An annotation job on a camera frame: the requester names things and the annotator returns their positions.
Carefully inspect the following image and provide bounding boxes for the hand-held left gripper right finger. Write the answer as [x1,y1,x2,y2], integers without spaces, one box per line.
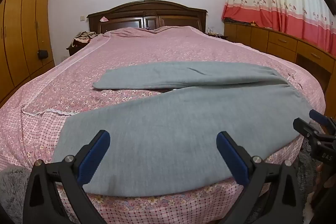
[216,131,313,224]

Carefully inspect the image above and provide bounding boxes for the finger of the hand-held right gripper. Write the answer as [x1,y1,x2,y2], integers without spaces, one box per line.
[309,109,336,130]
[293,118,319,138]

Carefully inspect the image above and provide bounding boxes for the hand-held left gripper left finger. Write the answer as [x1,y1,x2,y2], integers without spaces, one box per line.
[22,130,111,224]

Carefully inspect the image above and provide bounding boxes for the grey pants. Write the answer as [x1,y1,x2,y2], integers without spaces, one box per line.
[51,61,315,198]

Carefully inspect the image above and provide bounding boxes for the grey patterned rug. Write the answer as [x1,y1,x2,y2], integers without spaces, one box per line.
[291,139,319,203]

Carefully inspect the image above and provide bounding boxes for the long wooden cabinet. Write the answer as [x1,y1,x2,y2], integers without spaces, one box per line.
[224,21,336,94]

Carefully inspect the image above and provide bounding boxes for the grey fluffy rug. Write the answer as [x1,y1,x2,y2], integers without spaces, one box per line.
[0,165,33,224]

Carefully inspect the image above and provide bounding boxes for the dark wooden nightstand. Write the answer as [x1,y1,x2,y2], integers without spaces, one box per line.
[66,42,90,56]
[205,33,228,42]

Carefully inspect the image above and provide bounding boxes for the pile of clothes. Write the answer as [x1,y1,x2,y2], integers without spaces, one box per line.
[70,31,98,47]

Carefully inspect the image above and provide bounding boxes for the bed with pink floral cover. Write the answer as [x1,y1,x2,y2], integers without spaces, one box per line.
[0,26,327,224]

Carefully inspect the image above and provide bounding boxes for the wooden wardrobe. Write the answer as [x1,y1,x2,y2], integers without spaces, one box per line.
[0,0,55,106]

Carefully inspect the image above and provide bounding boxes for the dark wooden headboard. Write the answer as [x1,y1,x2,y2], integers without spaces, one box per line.
[87,0,208,34]

